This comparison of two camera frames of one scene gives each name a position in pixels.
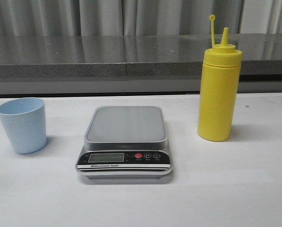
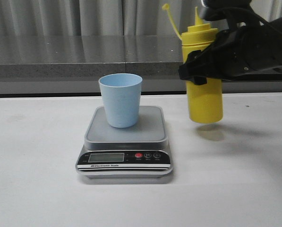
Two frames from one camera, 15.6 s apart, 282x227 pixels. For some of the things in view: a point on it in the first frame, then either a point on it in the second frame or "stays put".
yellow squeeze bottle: [219, 89] -> [205, 101]
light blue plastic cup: [24, 119] -> [121, 93]
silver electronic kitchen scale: [125, 142] stays put
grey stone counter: [131, 64] stays put
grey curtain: [138, 18] stays put
